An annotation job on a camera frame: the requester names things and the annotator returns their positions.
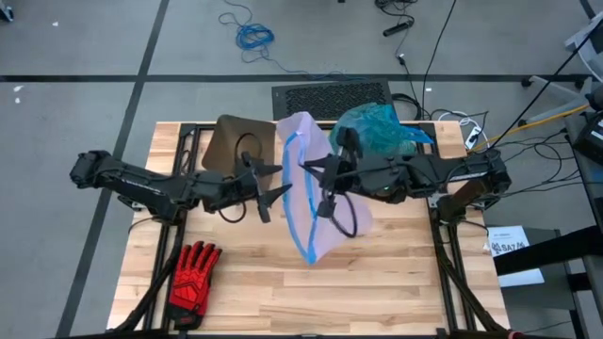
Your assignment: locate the black coiled floor cable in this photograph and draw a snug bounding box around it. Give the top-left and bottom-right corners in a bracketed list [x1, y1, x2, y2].
[469, 152, 505, 182]

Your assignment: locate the pink plastic trash bag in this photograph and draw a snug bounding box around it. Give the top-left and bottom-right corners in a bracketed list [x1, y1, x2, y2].
[274, 110, 375, 267]

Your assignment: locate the white printed paper sign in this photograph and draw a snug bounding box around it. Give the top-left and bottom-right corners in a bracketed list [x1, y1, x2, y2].
[483, 224, 546, 289]

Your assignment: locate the dark brown trash bin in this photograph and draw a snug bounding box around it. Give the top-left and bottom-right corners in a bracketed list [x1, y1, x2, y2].
[201, 113, 278, 192]

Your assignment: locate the white office chair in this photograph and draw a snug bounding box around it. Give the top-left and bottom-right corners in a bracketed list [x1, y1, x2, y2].
[519, 8, 603, 124]

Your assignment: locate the yellow hanging cable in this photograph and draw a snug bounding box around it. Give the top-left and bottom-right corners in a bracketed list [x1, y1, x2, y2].
[469, 103, 593, 154]

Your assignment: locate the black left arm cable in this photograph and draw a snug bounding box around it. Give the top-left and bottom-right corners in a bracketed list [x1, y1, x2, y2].
[216, 131, 265, 226]

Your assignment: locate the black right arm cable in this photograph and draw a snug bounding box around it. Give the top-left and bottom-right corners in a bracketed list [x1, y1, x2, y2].
[324, 187, 360, 240]

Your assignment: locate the black perforated computer case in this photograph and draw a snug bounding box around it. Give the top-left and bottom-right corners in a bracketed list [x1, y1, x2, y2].
[270, 77, 395, 122]

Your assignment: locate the white power strip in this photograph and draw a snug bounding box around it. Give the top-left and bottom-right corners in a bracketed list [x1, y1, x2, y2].
[464, 123, 484, 151]

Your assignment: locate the blue plastic trash bag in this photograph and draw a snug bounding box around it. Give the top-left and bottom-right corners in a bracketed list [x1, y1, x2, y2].
[328, 102, 435, 160]

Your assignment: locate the blue coiled cable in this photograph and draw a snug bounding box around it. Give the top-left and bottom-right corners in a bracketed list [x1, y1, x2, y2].
[217, 0, 367, 82]

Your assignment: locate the thin black hanging cable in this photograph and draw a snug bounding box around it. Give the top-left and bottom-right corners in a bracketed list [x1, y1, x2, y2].
[484, 23, 603, 153]

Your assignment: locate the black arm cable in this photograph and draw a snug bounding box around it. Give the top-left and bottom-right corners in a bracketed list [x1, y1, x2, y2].
[216, 131, 265, 226]
[324, 187, 360, 240]

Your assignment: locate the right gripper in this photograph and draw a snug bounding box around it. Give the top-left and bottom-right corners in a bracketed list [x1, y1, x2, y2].
[301, 125, 385, 220]

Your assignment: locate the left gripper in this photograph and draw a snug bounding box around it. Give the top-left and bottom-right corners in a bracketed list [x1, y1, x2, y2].
[201, 150, 295, 225]

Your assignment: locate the red black work glove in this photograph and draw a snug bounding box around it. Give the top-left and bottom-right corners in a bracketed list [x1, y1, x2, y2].
[165, 239, 224, 331]

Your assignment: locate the black power strip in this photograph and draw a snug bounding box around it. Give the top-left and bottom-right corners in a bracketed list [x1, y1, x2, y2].
[382, 17, 416, 39]

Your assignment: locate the black side bench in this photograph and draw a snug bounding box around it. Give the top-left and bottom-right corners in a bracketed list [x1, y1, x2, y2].
[492, 224, 603, 339]

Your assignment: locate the black box device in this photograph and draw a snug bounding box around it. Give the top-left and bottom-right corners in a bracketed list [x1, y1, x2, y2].
[571, 91, 603, 166]

